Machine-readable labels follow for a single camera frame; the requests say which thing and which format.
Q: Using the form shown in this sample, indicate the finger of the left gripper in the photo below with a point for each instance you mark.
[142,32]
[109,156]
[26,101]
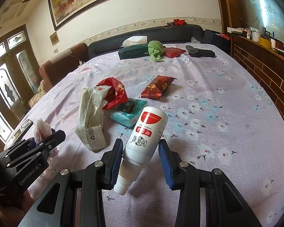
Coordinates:
[45,144]
[17,150]

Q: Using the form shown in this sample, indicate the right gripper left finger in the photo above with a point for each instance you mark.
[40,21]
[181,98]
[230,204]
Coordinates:
[56,206]

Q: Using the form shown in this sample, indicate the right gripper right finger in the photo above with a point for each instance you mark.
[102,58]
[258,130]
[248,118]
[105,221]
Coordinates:
[225,206]

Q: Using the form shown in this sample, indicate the pink white wrapper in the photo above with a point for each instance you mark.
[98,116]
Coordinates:
[42,130]

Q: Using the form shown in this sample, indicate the cream paper bag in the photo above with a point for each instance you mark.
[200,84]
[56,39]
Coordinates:
[91,118]

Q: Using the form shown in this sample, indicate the white red-label bottle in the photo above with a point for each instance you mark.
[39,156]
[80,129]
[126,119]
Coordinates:
[140,147]

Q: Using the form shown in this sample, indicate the red plastic bag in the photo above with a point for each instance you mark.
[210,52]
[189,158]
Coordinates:
[116,95]

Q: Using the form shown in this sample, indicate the black smartphone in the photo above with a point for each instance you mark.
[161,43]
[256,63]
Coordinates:
[18,136]

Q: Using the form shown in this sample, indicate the wooden glass door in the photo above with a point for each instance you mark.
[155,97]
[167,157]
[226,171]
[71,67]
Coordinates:
[19,79]

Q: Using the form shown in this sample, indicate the brown armchair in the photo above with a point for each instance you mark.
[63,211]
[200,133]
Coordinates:
[59,66]

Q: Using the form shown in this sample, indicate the purple floral tablecloth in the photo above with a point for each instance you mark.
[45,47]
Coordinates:
[219,117]

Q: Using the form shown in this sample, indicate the teal tissue pack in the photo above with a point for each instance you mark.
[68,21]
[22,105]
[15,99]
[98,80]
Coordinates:
[127,113]

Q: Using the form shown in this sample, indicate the red snack packet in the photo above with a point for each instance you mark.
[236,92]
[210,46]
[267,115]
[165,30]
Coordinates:
[157,87]

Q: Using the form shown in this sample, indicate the dark green tissue box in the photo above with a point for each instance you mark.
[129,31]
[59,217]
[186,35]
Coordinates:
[134,47]

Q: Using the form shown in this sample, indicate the wooden sideboard cabinet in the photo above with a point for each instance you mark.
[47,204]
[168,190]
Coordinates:
[264,65]

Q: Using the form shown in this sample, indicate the green crumpled cloth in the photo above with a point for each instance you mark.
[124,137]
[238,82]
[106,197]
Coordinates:
[156,51]

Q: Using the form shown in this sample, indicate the red flat pouch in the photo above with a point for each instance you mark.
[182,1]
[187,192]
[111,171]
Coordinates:
[173,52]

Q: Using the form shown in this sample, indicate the yellow box on sideboard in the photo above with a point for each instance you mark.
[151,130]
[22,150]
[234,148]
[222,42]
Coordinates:
[265,43]

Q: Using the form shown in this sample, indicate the clear plastic wrapper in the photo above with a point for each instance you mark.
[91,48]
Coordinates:
[195,41]

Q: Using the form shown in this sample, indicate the red item on sofa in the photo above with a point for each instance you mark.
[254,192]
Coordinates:
[175,22]

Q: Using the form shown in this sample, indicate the small gold wall plaque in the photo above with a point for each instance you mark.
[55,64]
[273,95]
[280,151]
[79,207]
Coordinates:
[54,38]

